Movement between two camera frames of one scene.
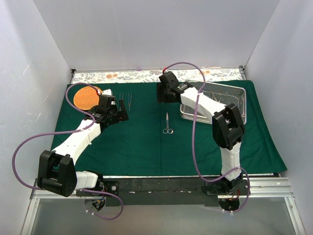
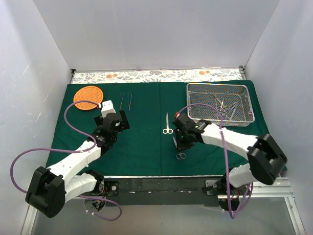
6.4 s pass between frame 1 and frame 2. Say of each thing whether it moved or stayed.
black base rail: stayed
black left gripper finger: moved
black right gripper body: moved
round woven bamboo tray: stayed
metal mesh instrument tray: moved
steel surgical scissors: stayed
